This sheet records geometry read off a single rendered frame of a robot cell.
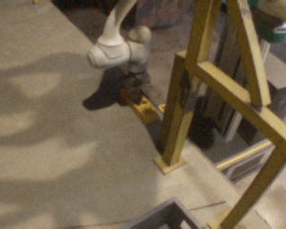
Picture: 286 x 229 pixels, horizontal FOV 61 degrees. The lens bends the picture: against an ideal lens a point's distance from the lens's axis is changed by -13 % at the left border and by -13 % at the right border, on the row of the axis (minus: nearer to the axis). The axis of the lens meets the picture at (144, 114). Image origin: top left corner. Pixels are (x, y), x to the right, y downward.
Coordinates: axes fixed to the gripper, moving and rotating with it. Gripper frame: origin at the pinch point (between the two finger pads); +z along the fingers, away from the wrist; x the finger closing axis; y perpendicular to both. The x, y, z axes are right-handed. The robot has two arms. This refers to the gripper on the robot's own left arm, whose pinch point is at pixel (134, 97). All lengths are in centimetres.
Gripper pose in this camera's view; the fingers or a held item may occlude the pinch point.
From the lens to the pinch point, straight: 136.3
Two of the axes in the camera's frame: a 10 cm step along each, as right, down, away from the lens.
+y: -5.2, -6.1, 5.9
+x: -8.5, 3.0, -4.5
